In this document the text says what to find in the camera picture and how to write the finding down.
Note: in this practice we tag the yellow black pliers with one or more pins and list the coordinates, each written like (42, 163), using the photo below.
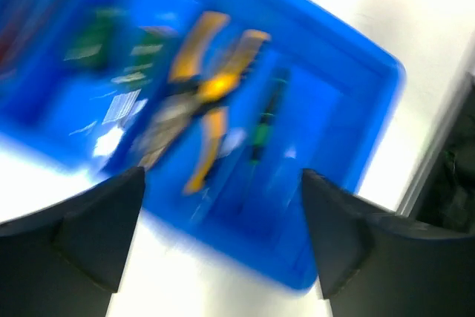
(211, 62)
(195, 97)

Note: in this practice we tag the green orange stubby screwdriver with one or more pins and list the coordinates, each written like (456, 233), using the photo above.
(146, 55)

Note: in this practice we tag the thin green precision screwdriver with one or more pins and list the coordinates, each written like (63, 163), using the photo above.
(263, 129)

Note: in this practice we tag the blue divided plastic bin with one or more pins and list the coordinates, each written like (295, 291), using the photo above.
(223, 102)

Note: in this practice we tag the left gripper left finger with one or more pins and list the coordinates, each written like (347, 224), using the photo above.
(68, 259)

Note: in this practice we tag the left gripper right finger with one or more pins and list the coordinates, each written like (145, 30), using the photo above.
(373, 262)

